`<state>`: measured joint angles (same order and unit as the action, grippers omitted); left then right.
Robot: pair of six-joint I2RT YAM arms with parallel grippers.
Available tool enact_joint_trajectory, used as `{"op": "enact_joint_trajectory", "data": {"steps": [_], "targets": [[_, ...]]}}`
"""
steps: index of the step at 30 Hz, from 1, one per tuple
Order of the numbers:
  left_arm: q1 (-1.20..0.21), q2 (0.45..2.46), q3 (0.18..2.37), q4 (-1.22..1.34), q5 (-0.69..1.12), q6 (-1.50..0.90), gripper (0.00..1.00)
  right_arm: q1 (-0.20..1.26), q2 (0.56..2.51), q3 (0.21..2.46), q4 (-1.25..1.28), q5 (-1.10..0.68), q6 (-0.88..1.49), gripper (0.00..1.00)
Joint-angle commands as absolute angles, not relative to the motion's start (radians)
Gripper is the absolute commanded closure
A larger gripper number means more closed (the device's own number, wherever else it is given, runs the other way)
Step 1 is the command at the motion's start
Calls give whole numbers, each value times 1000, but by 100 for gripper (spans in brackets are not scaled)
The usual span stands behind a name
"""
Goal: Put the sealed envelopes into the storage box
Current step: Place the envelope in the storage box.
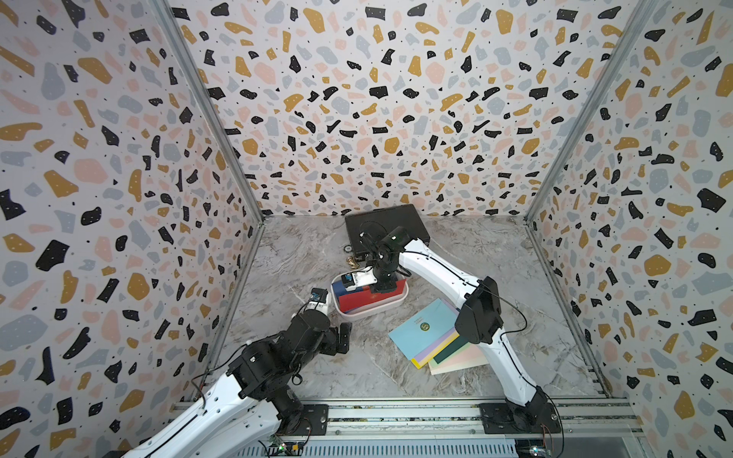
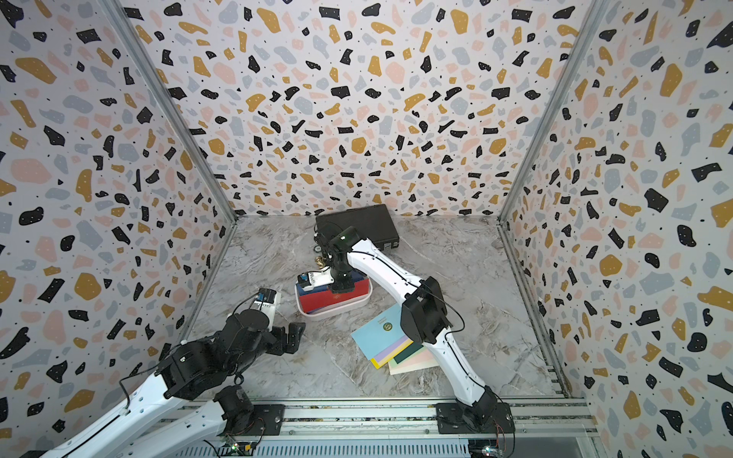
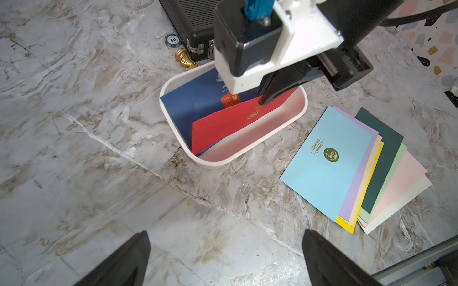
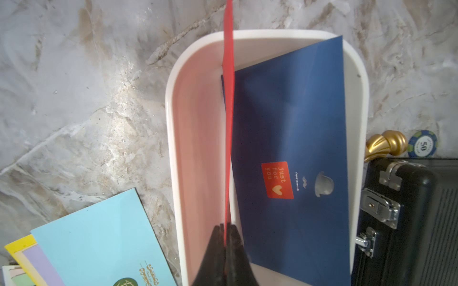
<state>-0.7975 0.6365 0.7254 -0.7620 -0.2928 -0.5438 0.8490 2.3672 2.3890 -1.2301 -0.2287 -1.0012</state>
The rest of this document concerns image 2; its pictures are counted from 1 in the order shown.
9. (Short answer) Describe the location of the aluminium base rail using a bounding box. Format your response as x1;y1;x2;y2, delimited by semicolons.
165;398;606;457

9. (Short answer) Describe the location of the pink envelope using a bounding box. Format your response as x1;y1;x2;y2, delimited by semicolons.
389;348;439;366

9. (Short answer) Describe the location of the light blue envelope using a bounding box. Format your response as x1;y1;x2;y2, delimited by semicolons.
351;305;410;360

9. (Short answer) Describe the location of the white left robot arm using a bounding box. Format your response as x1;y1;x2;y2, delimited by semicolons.
27;309;305;457

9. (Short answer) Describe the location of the white storage tray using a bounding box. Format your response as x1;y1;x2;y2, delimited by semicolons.
295;268;373;320

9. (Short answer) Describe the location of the dark blue envelope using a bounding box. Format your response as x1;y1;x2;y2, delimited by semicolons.
351;271;368;284

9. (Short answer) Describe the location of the lilac envelope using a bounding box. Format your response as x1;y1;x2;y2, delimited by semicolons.
370;337;412;368

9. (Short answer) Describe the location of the aluminium corner post left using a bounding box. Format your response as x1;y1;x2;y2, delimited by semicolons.
98;0;239;224

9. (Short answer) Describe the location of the aluminium corner post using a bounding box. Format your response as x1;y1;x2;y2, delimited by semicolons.
98;0;239;224
496;0;611;224

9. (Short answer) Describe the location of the dark green envelope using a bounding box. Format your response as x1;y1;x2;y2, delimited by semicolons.
393;342;423;364

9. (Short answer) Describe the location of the black metal briefcase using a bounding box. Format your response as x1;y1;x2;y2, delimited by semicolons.
314;204;400;251

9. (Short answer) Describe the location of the aluminium corner post right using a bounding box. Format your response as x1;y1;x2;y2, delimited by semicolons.
496;0;611;224

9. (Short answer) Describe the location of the bright yellow envelope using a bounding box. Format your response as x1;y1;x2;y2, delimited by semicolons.
370;342;411;369

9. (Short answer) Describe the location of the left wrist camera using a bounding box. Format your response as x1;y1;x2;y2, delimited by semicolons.
253;287;280;330

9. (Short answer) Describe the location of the red envelope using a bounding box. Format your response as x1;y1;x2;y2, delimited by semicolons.
295;280;371;316

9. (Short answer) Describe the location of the small electronics board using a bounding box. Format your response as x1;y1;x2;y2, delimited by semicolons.
218;436;257;457

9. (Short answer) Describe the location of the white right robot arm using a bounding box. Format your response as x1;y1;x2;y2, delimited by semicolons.
309;227;499;432

